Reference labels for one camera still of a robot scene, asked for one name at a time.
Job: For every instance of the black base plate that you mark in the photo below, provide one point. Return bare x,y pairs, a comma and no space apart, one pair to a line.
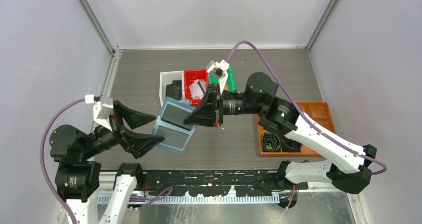
211,183

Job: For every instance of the blue leather card holder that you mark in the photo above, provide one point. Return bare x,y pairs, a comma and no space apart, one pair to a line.
176,138

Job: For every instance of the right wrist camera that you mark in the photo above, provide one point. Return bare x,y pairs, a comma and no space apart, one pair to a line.
219,70

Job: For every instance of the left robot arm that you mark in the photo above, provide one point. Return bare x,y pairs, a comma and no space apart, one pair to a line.
78,176

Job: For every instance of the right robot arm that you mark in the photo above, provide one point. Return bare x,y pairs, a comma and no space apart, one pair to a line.
345,166

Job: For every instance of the black cards in white bin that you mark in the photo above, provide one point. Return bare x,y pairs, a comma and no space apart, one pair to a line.
174,90

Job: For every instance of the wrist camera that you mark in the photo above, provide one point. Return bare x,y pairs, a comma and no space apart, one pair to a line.
102,109
219,70

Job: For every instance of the rolled belt bottom left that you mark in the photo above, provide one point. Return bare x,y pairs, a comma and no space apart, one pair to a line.
270,142

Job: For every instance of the silver cards in red bin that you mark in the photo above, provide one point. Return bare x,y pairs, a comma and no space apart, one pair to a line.
198,89

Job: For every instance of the grey card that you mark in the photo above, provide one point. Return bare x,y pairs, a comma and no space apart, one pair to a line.
175,115

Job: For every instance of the white plastic bin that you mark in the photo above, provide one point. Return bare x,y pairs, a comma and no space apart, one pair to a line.
167,78

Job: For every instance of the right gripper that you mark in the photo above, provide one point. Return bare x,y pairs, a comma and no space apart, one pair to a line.
204,115

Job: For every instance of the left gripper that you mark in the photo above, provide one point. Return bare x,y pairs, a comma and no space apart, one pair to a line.
137,143

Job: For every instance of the green plastic bin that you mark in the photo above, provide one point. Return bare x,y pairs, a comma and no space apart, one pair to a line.
229,86

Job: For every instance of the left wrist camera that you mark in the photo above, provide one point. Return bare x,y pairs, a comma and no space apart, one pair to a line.
102,109

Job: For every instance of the red plastic bin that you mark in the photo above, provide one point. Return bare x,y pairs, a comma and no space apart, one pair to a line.
190,76

